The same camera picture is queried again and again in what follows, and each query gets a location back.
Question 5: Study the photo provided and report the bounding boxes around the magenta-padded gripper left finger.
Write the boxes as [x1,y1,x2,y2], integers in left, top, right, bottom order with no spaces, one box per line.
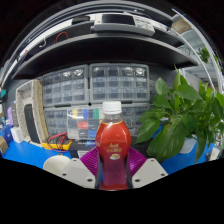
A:
[60,146,102,190]

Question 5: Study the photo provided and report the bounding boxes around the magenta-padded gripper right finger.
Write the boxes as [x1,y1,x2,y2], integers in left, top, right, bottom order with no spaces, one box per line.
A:
[125,147,169,189]

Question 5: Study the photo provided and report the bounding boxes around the red drink bottle white cap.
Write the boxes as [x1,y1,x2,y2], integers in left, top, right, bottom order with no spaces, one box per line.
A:
[94,100,133,192]

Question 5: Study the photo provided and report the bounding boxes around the black box with white label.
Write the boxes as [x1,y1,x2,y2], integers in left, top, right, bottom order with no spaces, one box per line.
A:
[68,138,99,159]

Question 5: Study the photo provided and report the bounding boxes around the yellow multimeter with red leads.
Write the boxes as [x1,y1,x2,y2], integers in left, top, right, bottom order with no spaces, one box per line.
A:
[40,131,74,153]

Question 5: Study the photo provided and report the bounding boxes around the clear organizer box colourful parts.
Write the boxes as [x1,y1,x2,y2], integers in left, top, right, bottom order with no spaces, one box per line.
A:
[66,107,105,141]

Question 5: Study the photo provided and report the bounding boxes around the green potted plant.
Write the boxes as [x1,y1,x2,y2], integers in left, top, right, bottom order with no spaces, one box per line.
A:
[134,68,224,164]

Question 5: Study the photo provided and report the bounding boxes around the black rectangular device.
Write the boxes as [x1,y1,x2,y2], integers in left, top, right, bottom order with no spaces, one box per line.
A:
[23,103,42,144]

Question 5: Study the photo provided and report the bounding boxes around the white carton box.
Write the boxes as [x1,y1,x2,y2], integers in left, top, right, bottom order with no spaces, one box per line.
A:
[9,126,25,144]

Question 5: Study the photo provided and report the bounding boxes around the dark grey carton box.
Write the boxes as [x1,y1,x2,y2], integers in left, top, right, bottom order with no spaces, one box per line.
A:
[10,101,20,128]

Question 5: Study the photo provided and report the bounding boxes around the purple plastic bag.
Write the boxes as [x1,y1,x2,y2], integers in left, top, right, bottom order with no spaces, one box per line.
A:
[6,106,15,127]

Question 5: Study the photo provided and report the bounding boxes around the black workbench shelf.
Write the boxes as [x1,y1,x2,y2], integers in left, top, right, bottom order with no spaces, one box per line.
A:
[11,19,199,80]

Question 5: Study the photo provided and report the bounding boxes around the white metal shelf rack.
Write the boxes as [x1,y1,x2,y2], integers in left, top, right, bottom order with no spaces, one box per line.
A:
[171,8,224,94]

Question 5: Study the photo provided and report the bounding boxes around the black rounded pouch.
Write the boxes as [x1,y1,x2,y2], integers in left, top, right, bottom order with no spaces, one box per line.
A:
[71,14,92,25]

